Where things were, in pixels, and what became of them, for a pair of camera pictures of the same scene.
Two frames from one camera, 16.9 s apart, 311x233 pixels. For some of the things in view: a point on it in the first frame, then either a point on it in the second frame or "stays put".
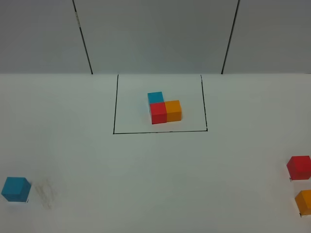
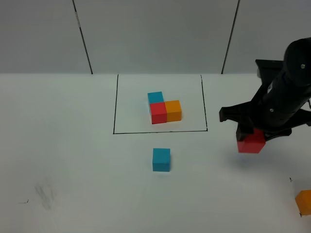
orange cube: [303, 201] stays put
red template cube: [158, 111] stays put
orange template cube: [173, 109] stays put
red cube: [299, 167] → [252, 143]
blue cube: [16, 189] → [161, 159]
